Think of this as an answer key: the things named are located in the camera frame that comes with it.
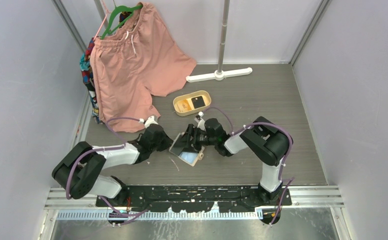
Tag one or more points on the white rack stand base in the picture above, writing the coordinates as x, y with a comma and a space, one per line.
219, 75

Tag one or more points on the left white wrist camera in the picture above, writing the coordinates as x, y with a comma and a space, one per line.
152, 120

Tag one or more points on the grey metal rack pole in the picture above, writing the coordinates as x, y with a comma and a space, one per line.
223, 34

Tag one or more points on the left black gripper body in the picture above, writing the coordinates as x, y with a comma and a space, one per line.
162, 145

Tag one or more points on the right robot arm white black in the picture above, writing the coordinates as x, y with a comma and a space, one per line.
269, 142

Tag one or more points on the pink shorts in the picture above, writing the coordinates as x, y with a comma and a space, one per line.
139, 61

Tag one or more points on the colourful patterned garment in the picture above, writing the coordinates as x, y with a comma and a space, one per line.
88, 80

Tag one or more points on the grey VIP credit card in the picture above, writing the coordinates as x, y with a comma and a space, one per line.
180, 144

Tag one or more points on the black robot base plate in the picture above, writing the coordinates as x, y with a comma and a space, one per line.
194, 198

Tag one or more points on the gold credit card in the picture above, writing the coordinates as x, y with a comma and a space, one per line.
183, 106

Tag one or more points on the green clothes hanger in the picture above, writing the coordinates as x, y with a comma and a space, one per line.
116, 13

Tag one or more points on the black card in tray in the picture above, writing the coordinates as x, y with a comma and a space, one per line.
198, 102

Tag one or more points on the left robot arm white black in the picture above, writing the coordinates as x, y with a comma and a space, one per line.
79, 172

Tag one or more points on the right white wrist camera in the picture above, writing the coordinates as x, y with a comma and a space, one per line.
200, 121

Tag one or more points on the beige leather card holder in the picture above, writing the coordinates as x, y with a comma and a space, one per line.
192, 158

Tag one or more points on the pink clothes hanger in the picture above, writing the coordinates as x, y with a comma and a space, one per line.
104, 11

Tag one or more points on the beige oval tray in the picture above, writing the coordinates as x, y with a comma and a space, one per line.
203, 93

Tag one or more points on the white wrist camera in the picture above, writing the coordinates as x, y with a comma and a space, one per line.
200, 121
152, 120

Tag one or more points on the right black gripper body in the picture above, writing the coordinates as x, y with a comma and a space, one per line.
202, 139

